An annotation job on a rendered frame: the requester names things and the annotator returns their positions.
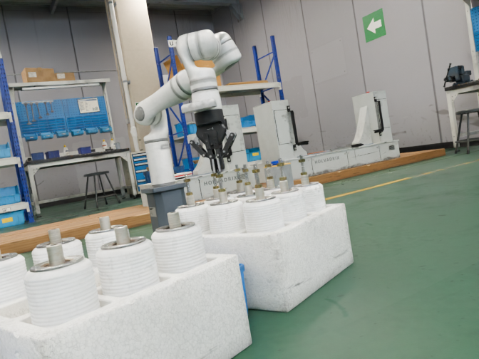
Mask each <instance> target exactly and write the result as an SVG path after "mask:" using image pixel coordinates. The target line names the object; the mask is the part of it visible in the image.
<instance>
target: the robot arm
mask: <svg viewBox="0 0 479 359"><path fill-rule="evenodd" d="M176 49H177V53H178V55H179V57H180V59H181V61H182V63H183V65H184V67H185V70H182V71H180V72H179V73H177V74H176V75H175V76H174V77H172V78H171V79H170V80H169V81H168V82H167V83H166V84H165V85H164V86H162V87H161V88H160V89H159V90H157V91H156V92H155V93H153V94H152V95H151V96H149V97H148V98H146V99H145V100H143V101H141V102H140V103H138V104H137V106H136V107H135V110H134V118H135V121H136V122H137V123H138V124H140V125H150V126H151V131H150V133H149V134H148V135H146V136H145V137H144V143H145V151H146V155H147V159H148V167H149V171H150V179H151V184H152V188H156V187H164V186H168V185H172V184H176V183H175V176H174V170H173V166H172V158H171V154H170V147H169V142H168V120H167V114H166V110H165V109H166V108H170V107H172V106H174V105H177V104H180V103H182V102H184V101H186V100H187V99H189V98H190V97H191V96H192V103H188V104H184V105H182V107H181V110H182V113H193V112H194V116H195V123H196V127H197V132H196V137H195V138H194V139H193V140H191V141H190V144H191V145H192V146H193V147H194V148H195V149H196V150H197V151H198V152H199V154H200V155H202V157H206V158H209V159H210V165H211V170H212V171H214V173H217V170H218V171H219V172H224V168H225V163H224V159H223V156H224V155H226V154H227V153H229V151H230V149H231V147H232V145H233V142H234V141H235V138H236V136H237V133H235V132H231V131H229V130H228V129H227V126H226V125H225V119H224V115H223V110H222V103H221V98H220V94H219V91H218V87H217V79H216V77H218V76H219V75H220V74H222V73H224V72H225V71H226V70H228V69H229V68H231V67H233V65H234V64H236V63H237V62H238V61H239V60H240V59H241V53H240V51H239V49H238V48H237V46H236V45H235V43H234V41H233V40H232V38H231V37H230V35H229V34H228V33H225V32H219V33H215V34H213V32H212V31H211V30H201V31H196V32H192V33H187V34H184V35H181V36H180V37H179V38H178V39H177V42H176ZM198 60H203V61H212V62H213V63H214V65H215V67H214V68H199V67H197V66H196V65H195V61H198ZM226 134H227V137H226V138H227V142H226V143H225V146H224V147H223V145H222V142H223V140H224V138H225V135H226ZM200 140H201V141H202V142H203V143H204V144H205V147H206V150H207V151H206V150H205V149H204V148H203V147H202V146H201V145H200ZM222 148H223V149H222ZM215 153H216V154H215ZM216 157H217V158H216Z"/></svg>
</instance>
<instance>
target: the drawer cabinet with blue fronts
mask: <svg viewBox="0 0 479 359"><path fill-rule="evenodd" d="M130 159H131V164H132V168H133V176H134V180H135V187H136V192H137V194H136V197H141V193H140V187H139V186H138V185H141V184H146V181H145V175H143V173H144V172H147V169H146V167H148V159H147V155H146V151H145V150H144V151H139V152H130ZM121 161H122V166H123V173H124V177H125V184H126V186H130V185H131V183H130V175H129V171H128V164H127V161H126V160H125V159H123V158H122V157H121ZM127 193H128V194H129V195H130V198H132V197H135V196H134V195H133V191H132V188H128V189H127Z"/></svg>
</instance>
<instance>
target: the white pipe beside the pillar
mask: <svg viewBox="0 0 479 359"><path fill-rule="evenodd" d="M108 4H109V7H110V15H111V19H112V24H113V31H114V35H115V43H116V47H117V52H118V59H119V63H120V71H121V77H122V79H123V87H124V91H125V99H126V103H127V107H128V114H129V119H130V126H131V128H130V133H131V134H132V137H133V142H134V147H135V151H136V152H139V146H138V139H137V136H138V135H137V130H136V127H135V123H134V118H133V111H132V106H131V102H130V95H129V90H128V85H129V84H130V80H129V81H127V77H126V73H125V66H124V62H123V55H122V51H121V46H120V39H119V35H118V27H117V23H116V18H115V11H114V8H115V6H116V5H117V4H116V2H115V3H113V0H108ZM113 4H114V5H113Z"/></svg>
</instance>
